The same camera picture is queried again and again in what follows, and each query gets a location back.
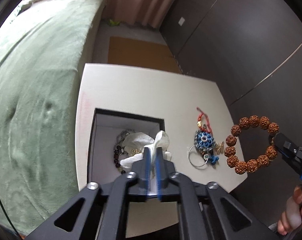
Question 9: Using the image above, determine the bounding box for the brown rudraksha bead bracelet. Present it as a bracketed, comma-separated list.
[223, 115, 280, 176]

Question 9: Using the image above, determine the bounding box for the white translucent pouch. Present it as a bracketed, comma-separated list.
[119, 129, 173, 196]

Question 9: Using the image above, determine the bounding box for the black jewelry box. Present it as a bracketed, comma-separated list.
[87, 108, 180, 238]

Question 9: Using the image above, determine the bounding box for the person's right hand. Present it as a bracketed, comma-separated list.
[277, 185, 302, 236]

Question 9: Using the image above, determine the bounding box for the blue beaded ornament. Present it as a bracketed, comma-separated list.
[194, 130, 215, 152]

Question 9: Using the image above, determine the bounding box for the white ottoman table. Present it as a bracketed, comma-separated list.
[75, 63, 246, 192]

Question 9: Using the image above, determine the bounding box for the dark wood wardrobe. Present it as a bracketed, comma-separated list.
[158, 0, 302, 230]

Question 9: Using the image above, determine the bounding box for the brown cardboard floor mat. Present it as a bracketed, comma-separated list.
[108, 36, 181, 74]

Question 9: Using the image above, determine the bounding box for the bed with green blanket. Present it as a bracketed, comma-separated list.
[0, 0, 107, 236]

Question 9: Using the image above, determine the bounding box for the green object on floor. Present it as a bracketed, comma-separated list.
[108, 19, 121, 27]

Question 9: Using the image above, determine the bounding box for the silver ring hoop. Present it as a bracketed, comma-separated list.
[188, 146, 208, 169]

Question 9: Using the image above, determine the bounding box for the dark bead bracelet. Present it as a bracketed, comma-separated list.
[112, 142, 127, 176]

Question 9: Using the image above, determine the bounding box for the red cord charm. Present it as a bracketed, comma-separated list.
[196, 107, 213, 133]

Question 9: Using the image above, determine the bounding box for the white wall socket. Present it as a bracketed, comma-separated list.
[178, 17, 185, 27]

